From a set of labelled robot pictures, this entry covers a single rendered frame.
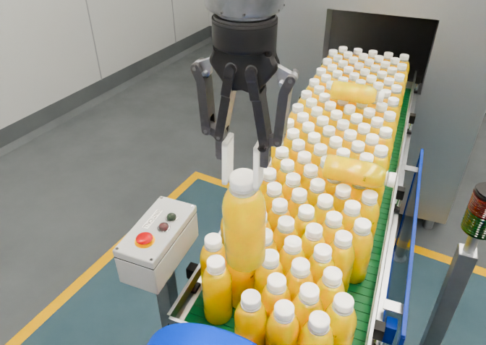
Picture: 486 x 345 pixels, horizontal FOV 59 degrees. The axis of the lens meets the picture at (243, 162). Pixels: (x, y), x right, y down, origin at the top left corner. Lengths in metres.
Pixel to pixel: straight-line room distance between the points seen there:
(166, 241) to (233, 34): 0.58
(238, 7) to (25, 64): 3.31
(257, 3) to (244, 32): 0.03
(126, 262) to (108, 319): 1.31
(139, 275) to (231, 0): 0.67
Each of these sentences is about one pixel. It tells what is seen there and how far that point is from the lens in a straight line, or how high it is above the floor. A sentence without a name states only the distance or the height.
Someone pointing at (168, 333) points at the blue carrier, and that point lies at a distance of 0.69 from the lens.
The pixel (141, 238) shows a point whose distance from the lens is 0.97.
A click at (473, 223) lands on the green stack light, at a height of 1.19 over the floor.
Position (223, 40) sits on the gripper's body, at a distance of 0.49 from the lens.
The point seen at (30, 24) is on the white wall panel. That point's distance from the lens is 3.72.
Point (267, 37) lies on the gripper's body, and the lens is 0.49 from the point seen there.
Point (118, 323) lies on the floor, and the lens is 2.24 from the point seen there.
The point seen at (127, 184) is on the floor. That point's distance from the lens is 3.03.
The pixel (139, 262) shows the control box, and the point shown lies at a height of 1.09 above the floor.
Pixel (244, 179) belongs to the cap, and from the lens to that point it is 0.61.
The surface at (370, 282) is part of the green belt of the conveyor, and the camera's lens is 1.18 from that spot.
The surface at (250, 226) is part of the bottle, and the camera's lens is 0.64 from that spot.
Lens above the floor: 1.77
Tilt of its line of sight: 34 degrees down
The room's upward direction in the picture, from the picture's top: straight up
